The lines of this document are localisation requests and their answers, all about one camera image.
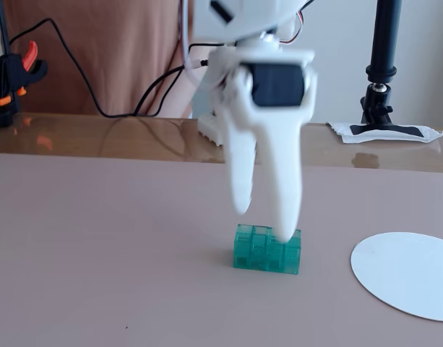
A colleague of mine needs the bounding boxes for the white paper sheet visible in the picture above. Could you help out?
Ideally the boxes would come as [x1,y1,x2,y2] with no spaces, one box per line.
[326,121,443,145]

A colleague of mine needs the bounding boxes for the black cable with plug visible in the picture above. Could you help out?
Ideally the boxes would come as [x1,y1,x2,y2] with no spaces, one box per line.
[134,43,240,117]

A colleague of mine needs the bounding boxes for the teal lego brick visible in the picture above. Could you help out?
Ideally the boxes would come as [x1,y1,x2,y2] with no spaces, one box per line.
[232,223,302,275]

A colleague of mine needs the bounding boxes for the black camera stand pole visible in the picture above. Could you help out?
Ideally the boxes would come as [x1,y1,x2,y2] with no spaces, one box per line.
[358,0,405,127]

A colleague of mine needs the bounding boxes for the long black power cable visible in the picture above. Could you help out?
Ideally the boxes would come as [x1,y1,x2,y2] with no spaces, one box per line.
[8,18,188,119]

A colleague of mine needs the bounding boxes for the white paper circle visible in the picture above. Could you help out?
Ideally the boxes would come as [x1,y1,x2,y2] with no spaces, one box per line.
[350,231,443,322]

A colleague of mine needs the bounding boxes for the red black servo cable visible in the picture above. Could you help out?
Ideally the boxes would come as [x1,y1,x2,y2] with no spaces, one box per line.
[280,0,314,46]

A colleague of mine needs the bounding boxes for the red white servo cable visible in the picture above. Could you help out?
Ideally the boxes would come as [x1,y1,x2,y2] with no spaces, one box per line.
[179,0,207,95]

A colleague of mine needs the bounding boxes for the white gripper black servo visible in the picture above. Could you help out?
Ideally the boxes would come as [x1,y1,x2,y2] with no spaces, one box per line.
[208,40,319,244]

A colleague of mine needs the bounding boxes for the person in brown shirt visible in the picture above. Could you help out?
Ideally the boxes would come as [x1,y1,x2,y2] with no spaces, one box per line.
[2,0,207,119]

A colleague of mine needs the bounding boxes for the pink table mat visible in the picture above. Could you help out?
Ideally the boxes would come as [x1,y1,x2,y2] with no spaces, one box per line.
[0,153,443,347]

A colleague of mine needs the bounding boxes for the black clamp orange tips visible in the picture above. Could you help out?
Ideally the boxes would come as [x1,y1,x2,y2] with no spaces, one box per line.
[0,40,49,107]

